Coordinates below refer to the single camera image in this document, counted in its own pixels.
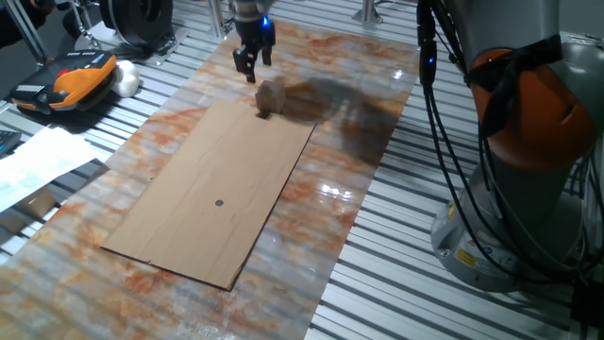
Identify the slanted aluminium profile bar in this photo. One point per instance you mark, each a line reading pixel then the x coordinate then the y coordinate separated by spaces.
pixel 26 30

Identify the short aluminium frame post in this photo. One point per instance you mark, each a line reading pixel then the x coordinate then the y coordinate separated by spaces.
pixel 216 19

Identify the black sleeved person forearm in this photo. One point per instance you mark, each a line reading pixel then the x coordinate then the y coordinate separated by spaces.
pixel 14 23

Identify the white paper sheet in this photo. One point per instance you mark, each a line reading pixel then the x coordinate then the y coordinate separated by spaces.
pixel 38 160

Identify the black computer keyboard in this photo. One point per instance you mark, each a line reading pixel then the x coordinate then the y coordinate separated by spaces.
pixel 7 141

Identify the brown cardboard sheet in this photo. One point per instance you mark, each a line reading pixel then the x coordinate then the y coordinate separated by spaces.
pixel 203 165

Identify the small brown cardboard piece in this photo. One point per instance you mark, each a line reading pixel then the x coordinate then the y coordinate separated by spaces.
pixel 33 208

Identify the light wooden cube block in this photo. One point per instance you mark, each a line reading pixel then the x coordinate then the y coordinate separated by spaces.
pixel 271 96

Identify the orange grey marble pattern mat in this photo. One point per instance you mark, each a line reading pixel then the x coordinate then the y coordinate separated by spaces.
pixel 330 61

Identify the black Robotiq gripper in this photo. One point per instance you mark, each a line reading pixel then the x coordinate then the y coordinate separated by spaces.
pixel 255 34

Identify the grey metal base plate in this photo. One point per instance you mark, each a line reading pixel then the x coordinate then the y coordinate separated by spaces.
pixel 162 49

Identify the orange black teach pendant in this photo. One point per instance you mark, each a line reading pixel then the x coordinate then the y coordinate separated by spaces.
pixel 71 78

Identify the silver metal clamp stand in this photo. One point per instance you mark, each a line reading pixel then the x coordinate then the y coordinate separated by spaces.
pixel 85 23

